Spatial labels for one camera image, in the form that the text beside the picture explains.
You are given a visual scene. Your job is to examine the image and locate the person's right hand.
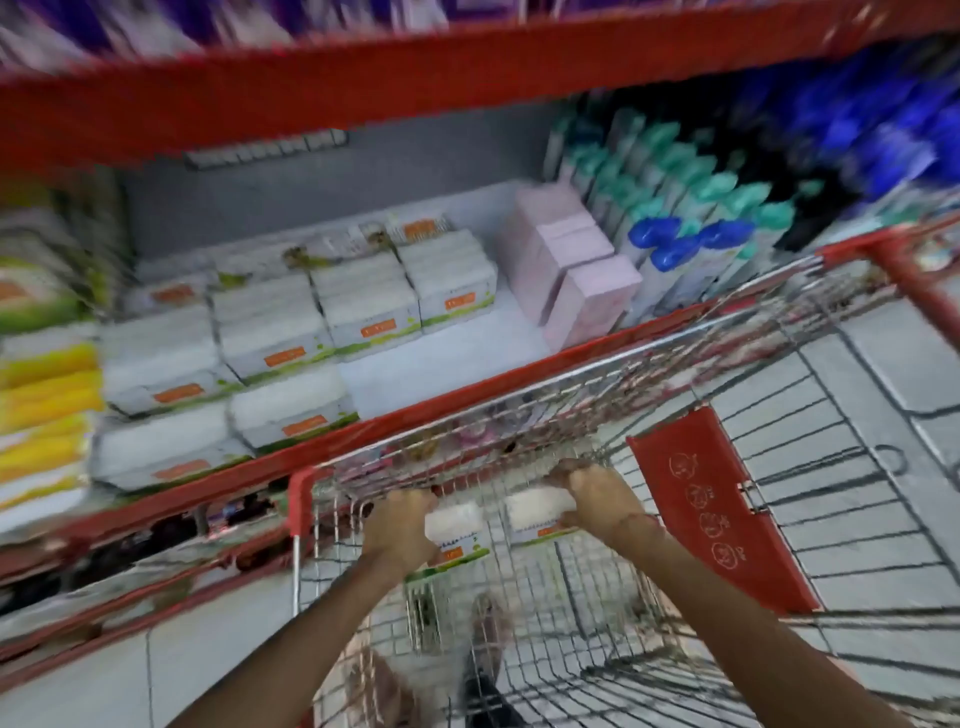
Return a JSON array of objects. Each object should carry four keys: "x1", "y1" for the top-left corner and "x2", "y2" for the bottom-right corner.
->
[{"x1": 543, "y1": 458, "x2": 653, "y2": 549}]

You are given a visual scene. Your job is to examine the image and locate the person's left hand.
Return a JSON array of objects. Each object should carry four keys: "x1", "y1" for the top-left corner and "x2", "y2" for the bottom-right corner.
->
[{"x1": 363, "y1": 488, "x2": 441, "y2": 578}]

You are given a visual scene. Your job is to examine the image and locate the white packet orange label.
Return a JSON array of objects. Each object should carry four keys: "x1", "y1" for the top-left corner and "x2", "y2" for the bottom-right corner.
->
[
  {"x1": 504, "y1": 486, "x2": 579, "y2": 547},
  {"x1": 405, "y1": 501, "x2": 492, "y2": 585}
]

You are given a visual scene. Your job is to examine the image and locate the person's left forearm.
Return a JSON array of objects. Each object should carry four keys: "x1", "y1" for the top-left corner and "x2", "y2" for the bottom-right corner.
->
[{"x1": 166, "y1": 551, "x2": 436, "y2": 728}]

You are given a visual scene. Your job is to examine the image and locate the person's right forearm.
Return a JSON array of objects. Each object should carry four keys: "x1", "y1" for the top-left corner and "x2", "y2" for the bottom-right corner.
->
[{"x1": 607, "y1": 513, "x2": 916, "y2": 728}]

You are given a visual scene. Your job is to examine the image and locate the red cart seat flap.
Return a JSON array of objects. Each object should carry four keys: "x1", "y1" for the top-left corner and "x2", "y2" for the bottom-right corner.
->
[{"x1": 626, "y1": 405, "x2": 823, "y2": 618}]

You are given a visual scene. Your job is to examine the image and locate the pink box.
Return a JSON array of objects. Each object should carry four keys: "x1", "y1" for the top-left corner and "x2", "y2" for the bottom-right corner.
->
[
  {"x1": 501, "y1": 183, "x2": 595, "y2": 286},
  {"x1": 516, "y1": 216, "x2": 616, "y2": 325},
  {"x1": 543, "y1": 254, "x2": 645, "y2": 353}
]

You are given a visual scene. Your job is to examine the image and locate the pile of white shelf packs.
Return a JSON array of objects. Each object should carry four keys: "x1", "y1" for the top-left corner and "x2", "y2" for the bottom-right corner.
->
[{"x1": 93, "y1": 210, "x2": 500, "y2": 492}]

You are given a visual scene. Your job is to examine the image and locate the white bottle blue cap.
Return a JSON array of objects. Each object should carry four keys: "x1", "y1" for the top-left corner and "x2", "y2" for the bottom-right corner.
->
[
  {"x1": 639, "y1": 240, "x2": 703, "y2": 318},
  {"x1": 618, "y1": 216, "x2": 685, "y2": 324},
  {"x1": 675, "y1": 219, "x2": 757, "y2": 309}
]

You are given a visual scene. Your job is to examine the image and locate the row of green-capped bottles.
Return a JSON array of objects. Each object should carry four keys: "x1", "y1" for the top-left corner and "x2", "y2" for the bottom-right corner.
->
[{"x1": 543, "y1": 105, "x2": 826, "y2": 301}]

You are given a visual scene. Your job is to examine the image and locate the shelf label strip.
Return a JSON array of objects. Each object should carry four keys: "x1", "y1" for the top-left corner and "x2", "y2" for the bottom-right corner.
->
[{"x1": 183, "y1": 129, "x2": 351, "y2": 171}]

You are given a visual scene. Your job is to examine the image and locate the stack of yellow packets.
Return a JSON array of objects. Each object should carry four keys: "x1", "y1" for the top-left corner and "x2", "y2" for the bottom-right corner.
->
[{"x1": 0, "y1": 337, "x2": 108, "y2": 520}]

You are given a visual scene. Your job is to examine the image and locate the stack of green-white packets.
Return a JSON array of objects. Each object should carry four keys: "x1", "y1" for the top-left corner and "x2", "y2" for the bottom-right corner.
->
[{"x1": 0, "y1": 178, "x2": 130, "y2": 336}]

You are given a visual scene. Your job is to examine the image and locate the red metal store shelving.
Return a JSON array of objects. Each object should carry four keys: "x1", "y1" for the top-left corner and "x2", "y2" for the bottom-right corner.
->
[{"x1": 0, "y1": 0, "x2": 960, "y2": 699}]

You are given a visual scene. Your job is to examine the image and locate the row of blue packages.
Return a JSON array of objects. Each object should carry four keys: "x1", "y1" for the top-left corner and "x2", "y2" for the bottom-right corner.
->
[{"x1": 720, "y1": 41, "x2": 960, "y2": 207}]

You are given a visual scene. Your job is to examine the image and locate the row of purple packages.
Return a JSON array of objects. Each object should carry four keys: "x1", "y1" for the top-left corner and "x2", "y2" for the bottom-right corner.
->
[{"x1": 0, "y1": 0, "x2": 530, "y2": 65}]

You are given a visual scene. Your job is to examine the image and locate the metal wire shopping cart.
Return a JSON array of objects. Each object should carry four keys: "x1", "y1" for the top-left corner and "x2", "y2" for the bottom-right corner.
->
[{"x1": 288, "y1": 223, "x2": 960, "y2": 728}]

